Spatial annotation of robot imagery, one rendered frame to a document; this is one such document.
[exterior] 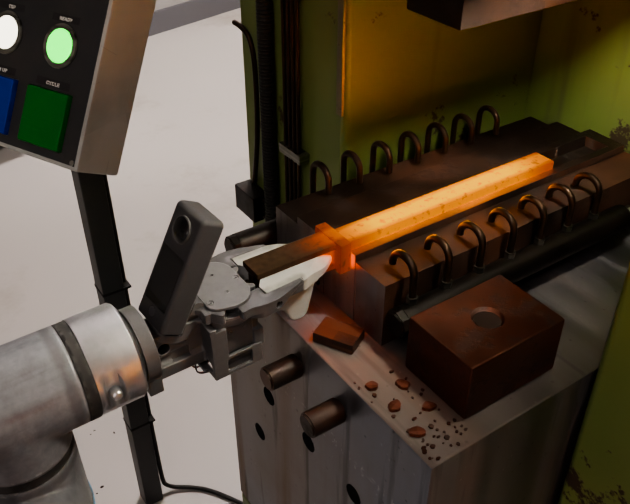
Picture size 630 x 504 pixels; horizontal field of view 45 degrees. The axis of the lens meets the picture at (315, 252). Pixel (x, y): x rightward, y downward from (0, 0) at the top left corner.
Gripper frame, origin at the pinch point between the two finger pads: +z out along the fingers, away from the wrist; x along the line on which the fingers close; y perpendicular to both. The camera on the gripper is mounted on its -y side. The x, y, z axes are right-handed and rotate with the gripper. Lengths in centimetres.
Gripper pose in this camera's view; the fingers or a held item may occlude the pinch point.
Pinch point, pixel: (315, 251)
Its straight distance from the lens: 75.6
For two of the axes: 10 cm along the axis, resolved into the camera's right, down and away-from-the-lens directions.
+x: 5.6, 4.8, -6.7
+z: 8.3, -3.4, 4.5
